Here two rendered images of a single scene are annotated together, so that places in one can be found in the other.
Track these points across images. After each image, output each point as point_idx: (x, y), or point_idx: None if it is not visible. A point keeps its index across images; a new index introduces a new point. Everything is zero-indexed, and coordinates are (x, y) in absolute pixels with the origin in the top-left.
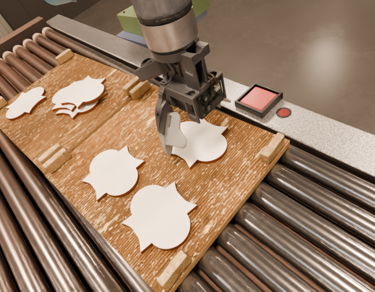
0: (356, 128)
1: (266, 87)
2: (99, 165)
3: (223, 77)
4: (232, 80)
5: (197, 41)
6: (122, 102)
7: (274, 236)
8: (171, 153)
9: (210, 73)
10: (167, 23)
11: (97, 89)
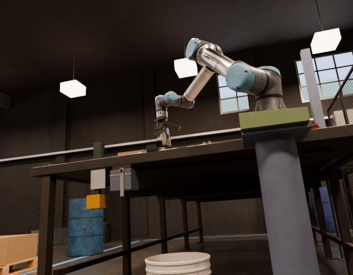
0: (121, 155)
1: (153, 148)
2: None
3: (175, 148)
4: (170, 149)
5: (156, 119)
6: None
7: None
8: (169, 148)
9: (155, 126)
10: (165, 115)
11: None
